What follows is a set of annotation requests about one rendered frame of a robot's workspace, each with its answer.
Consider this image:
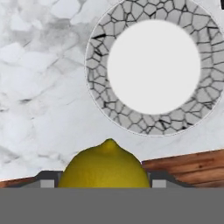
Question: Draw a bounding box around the yellow lemon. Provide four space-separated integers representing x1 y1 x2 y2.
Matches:
57 137 151 189

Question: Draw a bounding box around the white plate with cracked rim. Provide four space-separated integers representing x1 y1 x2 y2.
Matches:
84 0 224 137

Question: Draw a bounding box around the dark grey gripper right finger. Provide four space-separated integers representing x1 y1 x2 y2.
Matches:
147 171 191 189

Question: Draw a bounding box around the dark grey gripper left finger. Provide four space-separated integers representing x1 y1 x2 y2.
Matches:
17 170 64 189

